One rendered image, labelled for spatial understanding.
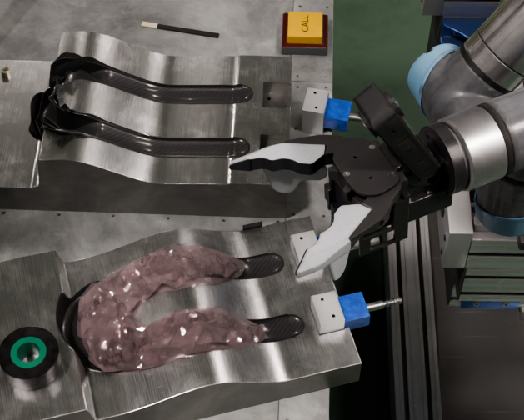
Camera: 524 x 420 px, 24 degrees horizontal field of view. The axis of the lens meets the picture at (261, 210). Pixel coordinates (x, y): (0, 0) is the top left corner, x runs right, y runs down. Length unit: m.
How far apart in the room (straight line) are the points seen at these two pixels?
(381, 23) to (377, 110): 2.23
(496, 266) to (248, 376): 0.39
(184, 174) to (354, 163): 0.75
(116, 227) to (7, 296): 0.25
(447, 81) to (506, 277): 0.53
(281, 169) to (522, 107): 0.24
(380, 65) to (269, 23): 1.05
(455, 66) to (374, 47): 1.91
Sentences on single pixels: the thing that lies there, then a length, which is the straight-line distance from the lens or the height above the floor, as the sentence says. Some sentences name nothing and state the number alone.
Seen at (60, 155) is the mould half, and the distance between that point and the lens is 1.83.
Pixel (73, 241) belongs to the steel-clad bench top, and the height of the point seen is 0.80.
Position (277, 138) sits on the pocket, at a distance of 1.90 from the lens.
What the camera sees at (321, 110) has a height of 0.85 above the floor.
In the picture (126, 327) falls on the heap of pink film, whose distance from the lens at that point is 1.69.
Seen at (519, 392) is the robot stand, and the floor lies 0.21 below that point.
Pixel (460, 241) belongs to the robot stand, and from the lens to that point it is 1.69.
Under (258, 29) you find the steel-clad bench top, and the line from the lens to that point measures 2.16.
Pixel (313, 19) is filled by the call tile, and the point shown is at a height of 0.84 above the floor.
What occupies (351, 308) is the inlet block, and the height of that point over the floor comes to 0.87.
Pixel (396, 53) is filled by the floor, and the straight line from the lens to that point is 3.22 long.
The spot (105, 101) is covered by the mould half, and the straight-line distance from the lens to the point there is 1.91.
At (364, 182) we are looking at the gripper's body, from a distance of 1.12.
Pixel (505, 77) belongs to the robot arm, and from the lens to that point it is 1.32.
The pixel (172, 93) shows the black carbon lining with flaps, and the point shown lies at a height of 0.88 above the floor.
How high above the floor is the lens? 2.37
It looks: 55 degrees down
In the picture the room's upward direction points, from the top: straight up
